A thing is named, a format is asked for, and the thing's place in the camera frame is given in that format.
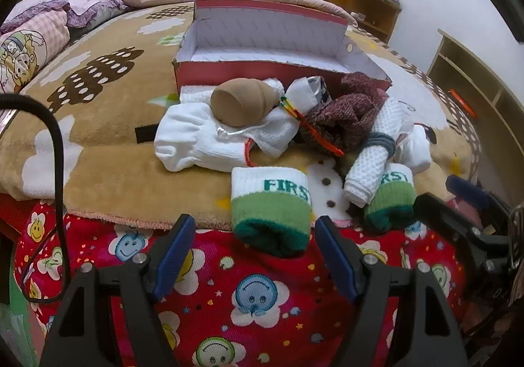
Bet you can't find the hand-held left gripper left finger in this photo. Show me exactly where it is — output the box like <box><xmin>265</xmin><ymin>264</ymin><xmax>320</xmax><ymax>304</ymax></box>
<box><xmin>39</xmin><ymin>213</ymin><xmax>197</xmax><ymax>367</ymax></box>

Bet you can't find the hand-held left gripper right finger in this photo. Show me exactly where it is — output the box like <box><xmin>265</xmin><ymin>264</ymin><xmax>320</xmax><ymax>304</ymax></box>
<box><xmin>314</xmin><ymin>215</ymin><xmax>469</xmax><ymax>367</ymax></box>

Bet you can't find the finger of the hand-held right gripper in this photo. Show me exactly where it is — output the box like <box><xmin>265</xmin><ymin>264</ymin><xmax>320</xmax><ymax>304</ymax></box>
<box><xmin>445</xmin><ymin>174</ymin><xmax>512</xmax><ymax>220</ymax></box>
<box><xmin>413</xmin><ymin>192</ymin><xmax>488</xmax><ymax>253</ymax></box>

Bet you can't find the green white sock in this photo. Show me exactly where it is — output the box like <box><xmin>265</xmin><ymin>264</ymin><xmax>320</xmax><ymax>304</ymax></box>
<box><xmin>230</xmin><ymin>166</ymin><xmax>314</xmax><ymax>258</ymax></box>
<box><xmin>362</xmin><ymin>162</ymin><xmax>418</xmax><ymax>234</ymax></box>

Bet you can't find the white sock bundle red string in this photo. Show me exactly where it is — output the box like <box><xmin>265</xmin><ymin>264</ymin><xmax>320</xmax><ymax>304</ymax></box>
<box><xmin>395</xmin><ymin>123</ymin><xmax>435</xmax><ymax>173</ymax></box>
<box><xmin>153</xmin><ymin>103</ymin><xmax>299</xmax><ymax>173</ymax></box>

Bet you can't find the white waffle roll dark tie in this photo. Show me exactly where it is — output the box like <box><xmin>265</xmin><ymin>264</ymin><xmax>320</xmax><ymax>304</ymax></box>
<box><xmin>343</xmin><ymin>99</ymin><xmax>410</xmax><ymax>208</ymax></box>

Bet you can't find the maroon knit sock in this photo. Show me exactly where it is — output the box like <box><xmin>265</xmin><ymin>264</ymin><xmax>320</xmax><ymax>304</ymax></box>
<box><xmin>297</xmin><ymin>71</ymin><xmax>389</xmax><ymax>155</ymax></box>

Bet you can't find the white sock bundle colourful band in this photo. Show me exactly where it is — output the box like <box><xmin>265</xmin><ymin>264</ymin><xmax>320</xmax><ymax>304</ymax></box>
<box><xmin>280</xmin><ymin>78</ymin><xmax>345</xmax><ymax>157</ymax></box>

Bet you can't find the tan sock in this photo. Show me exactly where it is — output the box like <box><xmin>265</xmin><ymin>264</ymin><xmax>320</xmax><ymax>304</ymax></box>
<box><xmin>211</xmin><ymin>78</ymin><xmax>285</xmax><ymax>126</ymax></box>

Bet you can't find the red cardboard box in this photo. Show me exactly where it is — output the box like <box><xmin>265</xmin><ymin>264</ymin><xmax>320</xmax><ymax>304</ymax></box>
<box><xmin>172</xmin><ymin>0</ymin><xmax>391</xmax><ymax>100</ymax></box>

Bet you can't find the red printed bedsheet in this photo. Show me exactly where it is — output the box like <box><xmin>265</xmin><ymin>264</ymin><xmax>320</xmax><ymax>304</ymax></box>
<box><xmin>10</xmin><ymin>201</ymin><xmax>467</xmax><ymax>367</ymax></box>

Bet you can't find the orange tool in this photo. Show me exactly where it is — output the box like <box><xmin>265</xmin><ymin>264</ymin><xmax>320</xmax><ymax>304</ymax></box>
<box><xmin>448</xmin><ymin>89</ymin><xmax>479</xmax><ymax>120</ymax></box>

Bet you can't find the beige shelf unit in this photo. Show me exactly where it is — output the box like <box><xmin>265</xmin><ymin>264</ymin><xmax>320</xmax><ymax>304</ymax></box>
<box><xmin>426</xmin><ymin>28</ymin><xmax>524</xmax><ymax>204</ymax></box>

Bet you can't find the brown printed blanket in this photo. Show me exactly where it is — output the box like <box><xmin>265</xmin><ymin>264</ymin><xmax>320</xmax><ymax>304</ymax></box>
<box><xmin>0</xmin><ymin>3</ymin><xmax>484</xmax><ymax>230</ymax></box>

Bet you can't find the pink checked cartoon pillow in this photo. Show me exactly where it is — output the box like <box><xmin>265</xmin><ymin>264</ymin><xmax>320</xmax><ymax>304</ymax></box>
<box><xmin>0</xmin><ymin>9</ymin><xmax>72</xmax><ymax>95</ymax></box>

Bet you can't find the purple frilled pillow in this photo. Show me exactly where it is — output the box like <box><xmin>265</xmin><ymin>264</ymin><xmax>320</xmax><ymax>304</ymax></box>
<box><xmin>8</xmin><ymin>0</ymin><xmax>132</xmax><ymax>30</ymax></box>

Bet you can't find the black cable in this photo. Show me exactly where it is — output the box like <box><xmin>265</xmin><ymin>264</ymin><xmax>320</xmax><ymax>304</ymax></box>
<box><xmin>0</xmin><ymin>94</ymin><xmax>70</xmax><ymax>304</ymax></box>

